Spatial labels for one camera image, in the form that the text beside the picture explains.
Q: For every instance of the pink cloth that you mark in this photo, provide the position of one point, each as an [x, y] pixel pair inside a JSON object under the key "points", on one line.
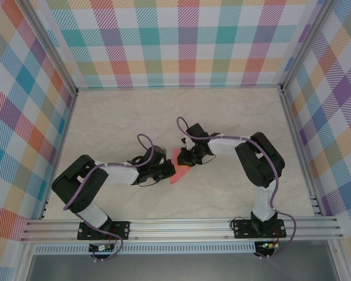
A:
{"points": [[178, 175]]}

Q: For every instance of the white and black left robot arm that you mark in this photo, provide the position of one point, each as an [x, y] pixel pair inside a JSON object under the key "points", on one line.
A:
{"points": [[120, 174]]}

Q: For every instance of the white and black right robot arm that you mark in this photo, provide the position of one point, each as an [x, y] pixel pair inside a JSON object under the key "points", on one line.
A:
{"points": [[225, 147]]}

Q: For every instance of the black labelled control box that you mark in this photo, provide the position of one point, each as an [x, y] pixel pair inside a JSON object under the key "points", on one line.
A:
{"points": [[97, 248]]}

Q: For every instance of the small green-lit circuit board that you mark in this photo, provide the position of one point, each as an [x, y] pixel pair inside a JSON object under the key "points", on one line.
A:
{"points": [[266, 246]]}

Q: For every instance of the wide aluminium mounting rail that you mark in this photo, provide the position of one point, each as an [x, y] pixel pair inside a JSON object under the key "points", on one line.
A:
{"points": [[178, 229]]}

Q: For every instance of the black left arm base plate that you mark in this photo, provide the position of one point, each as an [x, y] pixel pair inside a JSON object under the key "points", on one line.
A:
{"points": [[121, 229]]}

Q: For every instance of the thin aluminium frame bar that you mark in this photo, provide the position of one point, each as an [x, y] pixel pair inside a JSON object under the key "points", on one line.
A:
{"points": [[178, 87]]}

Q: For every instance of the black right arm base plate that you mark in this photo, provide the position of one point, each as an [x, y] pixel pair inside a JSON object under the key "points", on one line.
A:
{"points": [[242, 229]]}

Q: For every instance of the aluminium side rail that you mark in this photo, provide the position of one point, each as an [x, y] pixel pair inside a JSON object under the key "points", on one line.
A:
{"points": [[65, 128], [299, 146]]}

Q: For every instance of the aluminium frame post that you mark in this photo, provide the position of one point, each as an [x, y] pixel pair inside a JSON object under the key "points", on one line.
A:
{"points": [[305, 44], [51, 48]]}

